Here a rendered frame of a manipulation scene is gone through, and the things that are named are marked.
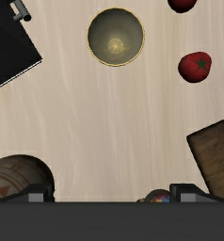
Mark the brown cutting board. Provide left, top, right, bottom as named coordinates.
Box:
left=185, top=115, right=224, bottom=202

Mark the red tomato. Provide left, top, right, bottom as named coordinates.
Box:
left=177, top=51, right=213, bottom=84
left=167, top=0, right=199, bottom=14

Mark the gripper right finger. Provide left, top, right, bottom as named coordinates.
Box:
left=168, top=183, right=224, bottom=203

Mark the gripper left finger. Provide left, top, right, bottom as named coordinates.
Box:
left=0, top=183, right=54, bottom=203

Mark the grey gold-rimmed bowl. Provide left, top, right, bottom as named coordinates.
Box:
left=87, top=7, right=146, bottom=68

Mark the small multicoloured round object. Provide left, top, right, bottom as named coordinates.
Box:
left=136, top=188, right=172, bottom=203

